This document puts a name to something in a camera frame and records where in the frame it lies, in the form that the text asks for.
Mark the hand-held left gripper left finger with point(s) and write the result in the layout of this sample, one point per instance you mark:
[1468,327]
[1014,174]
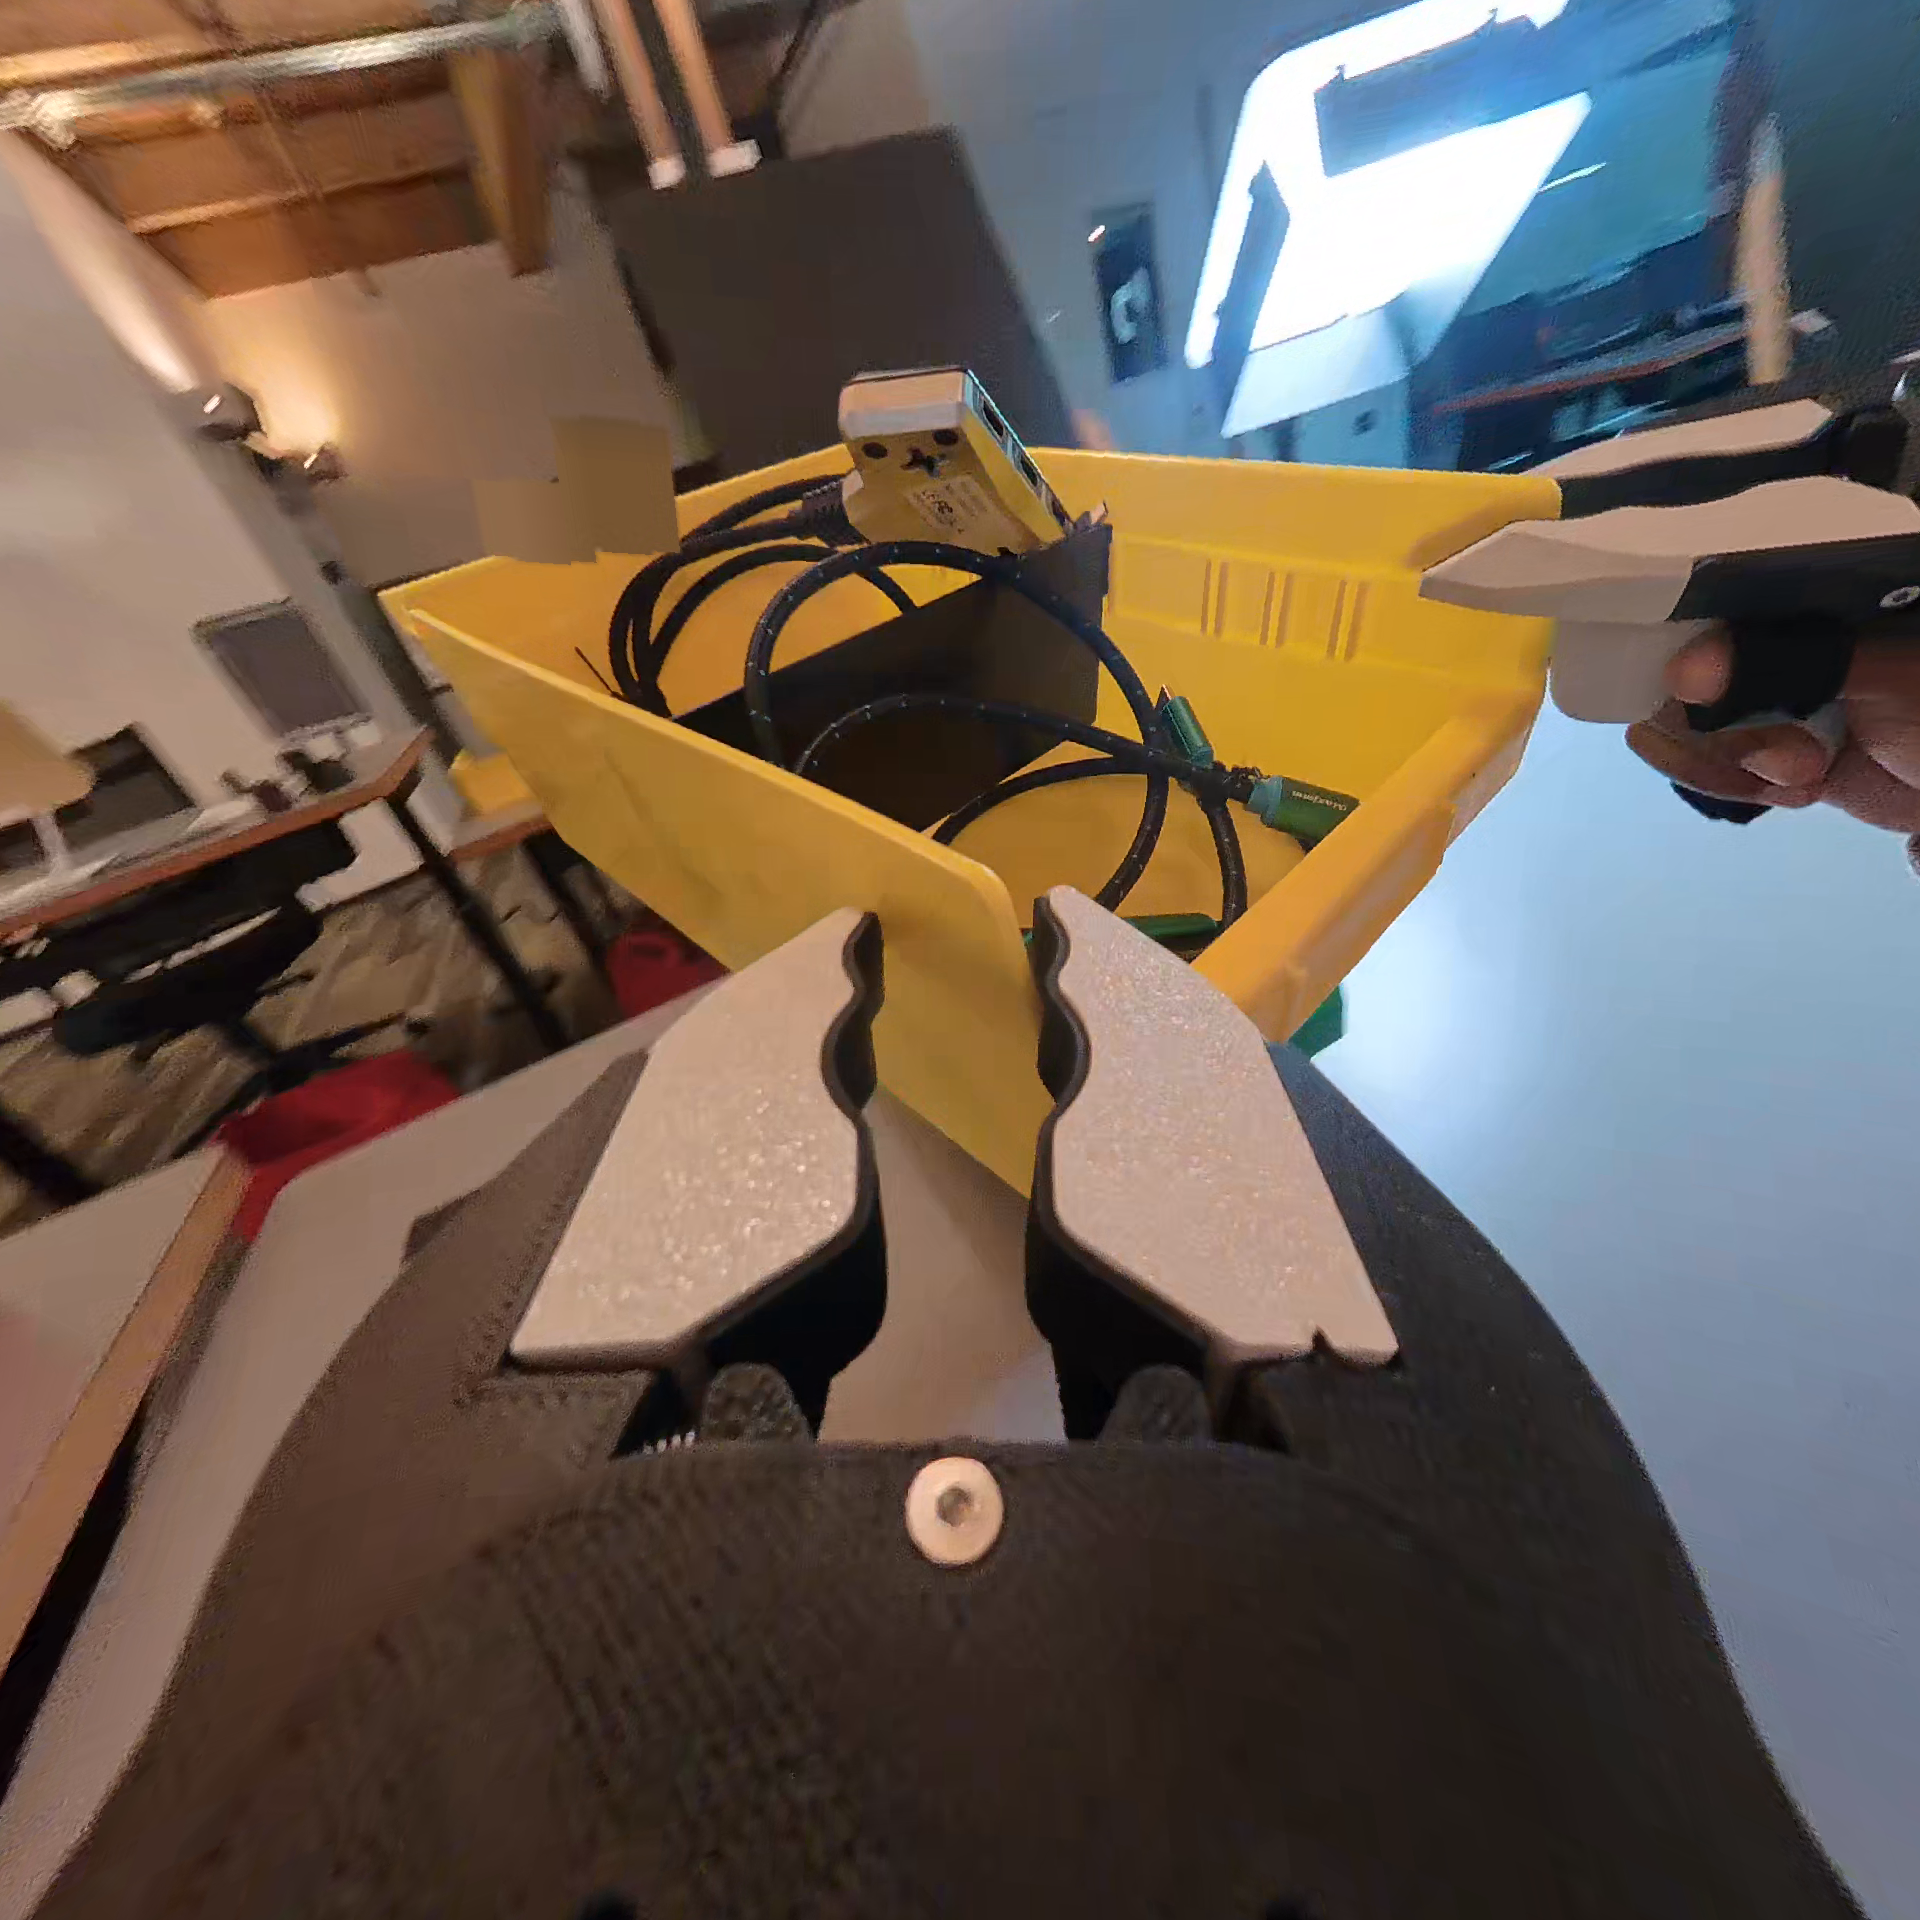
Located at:
[704,1184]

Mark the black office chair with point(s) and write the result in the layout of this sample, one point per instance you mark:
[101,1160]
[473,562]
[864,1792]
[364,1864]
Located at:
[150,960]

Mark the desk with wooden edge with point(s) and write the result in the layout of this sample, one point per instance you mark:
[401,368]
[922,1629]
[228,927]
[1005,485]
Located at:
[270,819]
[75,1290]

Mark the yellow plastic bin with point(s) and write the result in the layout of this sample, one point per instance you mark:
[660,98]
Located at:
[720,871]

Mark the dark partition panel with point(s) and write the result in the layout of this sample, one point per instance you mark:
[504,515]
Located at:
[781,284]

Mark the person's right hand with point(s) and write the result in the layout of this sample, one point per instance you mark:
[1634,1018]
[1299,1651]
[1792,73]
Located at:
[1882,751]

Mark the black bin divider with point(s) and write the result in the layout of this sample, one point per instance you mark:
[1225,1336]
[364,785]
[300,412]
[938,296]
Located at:
[1035,630]

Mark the red bag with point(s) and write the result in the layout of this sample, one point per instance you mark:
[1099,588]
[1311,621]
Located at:
[345,1119]

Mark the wall spotlight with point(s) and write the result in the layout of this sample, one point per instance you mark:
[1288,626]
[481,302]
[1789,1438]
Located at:
[225,412]

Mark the grey monitor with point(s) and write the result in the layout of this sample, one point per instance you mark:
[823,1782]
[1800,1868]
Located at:
[278,669]

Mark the bright white light box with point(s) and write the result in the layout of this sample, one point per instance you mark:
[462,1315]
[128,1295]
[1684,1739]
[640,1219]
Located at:
[1395,194]

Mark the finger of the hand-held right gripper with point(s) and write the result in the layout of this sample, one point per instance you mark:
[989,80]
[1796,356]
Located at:
[1575,571]
[1694,434]

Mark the green plastic bin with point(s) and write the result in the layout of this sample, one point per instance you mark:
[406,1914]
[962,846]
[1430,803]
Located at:
[1313,1029]

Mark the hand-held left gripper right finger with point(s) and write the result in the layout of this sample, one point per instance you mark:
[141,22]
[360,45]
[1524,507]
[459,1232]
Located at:
[1184,1171]

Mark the grey multiport hub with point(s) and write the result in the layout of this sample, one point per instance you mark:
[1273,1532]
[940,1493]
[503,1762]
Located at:
[931,481]

